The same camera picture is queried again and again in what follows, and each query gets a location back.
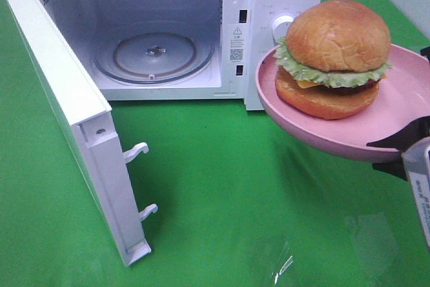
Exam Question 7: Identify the upper white microwave knob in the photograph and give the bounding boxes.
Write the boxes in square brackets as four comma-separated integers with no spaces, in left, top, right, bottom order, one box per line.
[271,15,294,40]

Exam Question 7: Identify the clear tape patch right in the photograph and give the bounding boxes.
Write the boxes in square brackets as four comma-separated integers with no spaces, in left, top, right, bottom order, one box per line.
[345,212,398,276]

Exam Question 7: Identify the glass microwave turntable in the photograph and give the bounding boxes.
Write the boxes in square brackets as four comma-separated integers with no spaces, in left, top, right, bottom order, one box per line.
[93,21,220,85]

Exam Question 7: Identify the pink round plate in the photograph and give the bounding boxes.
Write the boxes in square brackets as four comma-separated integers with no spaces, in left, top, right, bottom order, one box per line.
[255,45,429,163]

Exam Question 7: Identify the white microwave door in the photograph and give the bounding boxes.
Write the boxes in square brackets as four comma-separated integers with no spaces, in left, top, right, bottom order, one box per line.
[7,0,158,266]

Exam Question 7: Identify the clear tape patch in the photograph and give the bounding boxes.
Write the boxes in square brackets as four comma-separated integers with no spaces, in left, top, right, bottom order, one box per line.
[345,212,398,276]
[240,230,299,286]

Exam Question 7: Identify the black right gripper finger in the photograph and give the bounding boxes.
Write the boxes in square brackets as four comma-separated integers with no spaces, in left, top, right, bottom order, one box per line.
[372,161,408,181]

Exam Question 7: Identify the burger with lettuce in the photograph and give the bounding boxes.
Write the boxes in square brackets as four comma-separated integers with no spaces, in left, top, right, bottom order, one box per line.
[274,0,391,120]

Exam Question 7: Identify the white microwave oven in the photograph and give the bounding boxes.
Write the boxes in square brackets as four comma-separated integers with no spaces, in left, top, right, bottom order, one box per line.
[39,0,320,110]

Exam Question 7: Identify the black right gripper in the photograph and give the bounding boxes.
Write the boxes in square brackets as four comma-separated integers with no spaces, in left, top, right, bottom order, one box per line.
[366,46,430,151]

